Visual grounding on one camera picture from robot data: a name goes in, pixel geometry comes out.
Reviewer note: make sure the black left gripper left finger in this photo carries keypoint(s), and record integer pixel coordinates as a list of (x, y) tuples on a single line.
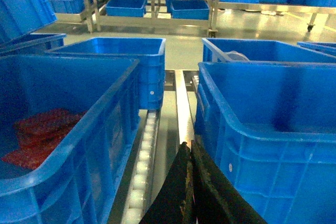
[(175, 202)]

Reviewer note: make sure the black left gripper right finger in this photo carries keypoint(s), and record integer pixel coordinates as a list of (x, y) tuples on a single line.
[(216, 199)]

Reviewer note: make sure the blue plastic crate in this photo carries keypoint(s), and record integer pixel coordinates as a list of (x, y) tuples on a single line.
[(270, 128)]

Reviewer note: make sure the white roller track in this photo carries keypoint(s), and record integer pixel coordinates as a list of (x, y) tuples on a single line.
[(140, 188)]

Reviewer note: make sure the blue crate rear right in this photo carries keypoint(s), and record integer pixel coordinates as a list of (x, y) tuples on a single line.
[(231, 50)]

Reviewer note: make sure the red mesh bag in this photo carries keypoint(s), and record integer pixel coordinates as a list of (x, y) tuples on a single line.
[(38, 135)]

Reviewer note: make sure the metal roller shelf rail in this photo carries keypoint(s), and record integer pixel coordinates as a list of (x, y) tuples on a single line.
[(181, 82)]

